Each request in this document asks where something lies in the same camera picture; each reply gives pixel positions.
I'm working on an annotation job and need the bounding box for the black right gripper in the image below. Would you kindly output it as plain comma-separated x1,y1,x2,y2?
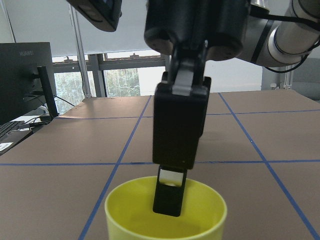
144,0,250,61

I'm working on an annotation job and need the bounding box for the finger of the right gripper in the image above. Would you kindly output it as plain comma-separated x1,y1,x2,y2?
152,41,211,170
152,165,187,217

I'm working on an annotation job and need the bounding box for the yellow cup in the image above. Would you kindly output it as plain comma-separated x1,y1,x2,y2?
104,176,228,240

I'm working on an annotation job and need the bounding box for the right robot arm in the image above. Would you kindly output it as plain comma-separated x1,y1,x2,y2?
144,0,320,217

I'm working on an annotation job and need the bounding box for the brown table mat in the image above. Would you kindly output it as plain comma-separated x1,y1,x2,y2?
0,90,320,240

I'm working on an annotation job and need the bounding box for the black computer monitor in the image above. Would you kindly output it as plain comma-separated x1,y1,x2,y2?
0,42,59,124

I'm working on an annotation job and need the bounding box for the black keyboard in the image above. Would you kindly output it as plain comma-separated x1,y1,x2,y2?
0,120,25,141

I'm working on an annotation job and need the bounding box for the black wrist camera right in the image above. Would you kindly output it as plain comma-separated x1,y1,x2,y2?
67,0,122,32

